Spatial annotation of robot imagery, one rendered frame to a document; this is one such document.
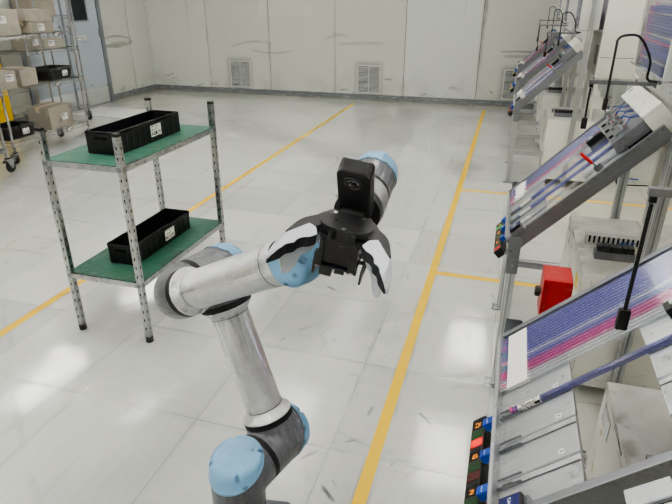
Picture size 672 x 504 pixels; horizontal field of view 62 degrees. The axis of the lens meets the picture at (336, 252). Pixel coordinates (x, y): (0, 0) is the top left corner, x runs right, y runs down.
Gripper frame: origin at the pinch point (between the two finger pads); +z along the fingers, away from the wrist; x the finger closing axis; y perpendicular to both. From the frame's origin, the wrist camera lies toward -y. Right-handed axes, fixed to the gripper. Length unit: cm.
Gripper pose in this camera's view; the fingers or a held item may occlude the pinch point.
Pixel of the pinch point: (324, 272)
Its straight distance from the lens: 66.4
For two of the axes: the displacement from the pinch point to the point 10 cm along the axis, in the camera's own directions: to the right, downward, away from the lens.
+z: -2.5, 5.3, -8.1
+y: -1.3, 8.1, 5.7
